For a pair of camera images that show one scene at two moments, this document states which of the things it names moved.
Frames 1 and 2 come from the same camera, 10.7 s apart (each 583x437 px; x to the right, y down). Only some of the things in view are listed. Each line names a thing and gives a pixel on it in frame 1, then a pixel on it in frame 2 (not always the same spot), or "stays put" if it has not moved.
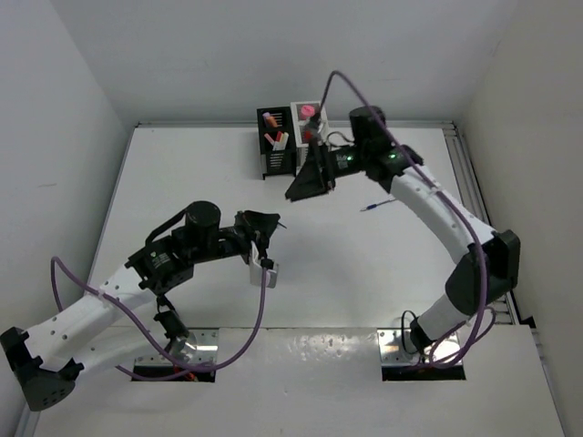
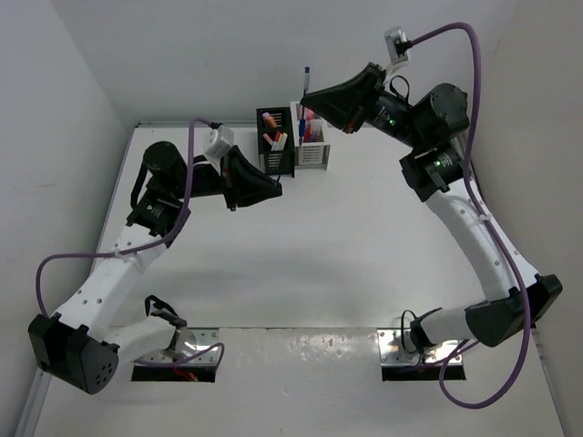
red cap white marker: [278, 144] stays put
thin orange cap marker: [269, 137] stays put
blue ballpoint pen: [373, 206] to [301, 121]
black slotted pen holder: [277, 145] stays put
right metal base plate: [397, 347] stays put
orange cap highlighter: [271, 119] stays put
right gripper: [315, 180] to [343, 105]
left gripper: [267, 222] to [242, 184]
